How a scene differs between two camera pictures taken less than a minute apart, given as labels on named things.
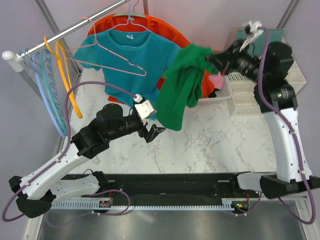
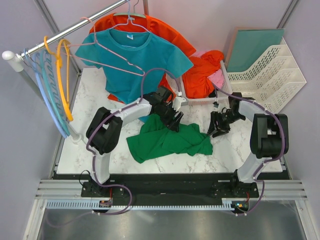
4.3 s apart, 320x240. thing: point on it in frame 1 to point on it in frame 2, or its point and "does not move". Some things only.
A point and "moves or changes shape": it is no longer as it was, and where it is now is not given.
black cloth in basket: [213, 94] does not move
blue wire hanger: [130, 19] does not move
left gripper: [149, 135] to [171, 124]
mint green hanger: [132, 14] does not move
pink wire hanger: [95, 44] moves or changes shape
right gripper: [226, 61] to [218, 130]
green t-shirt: [182, 85] to [156, 139]
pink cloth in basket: [218, 80] does not move
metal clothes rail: [17, 60] does not move
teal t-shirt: [135, 60] does not move
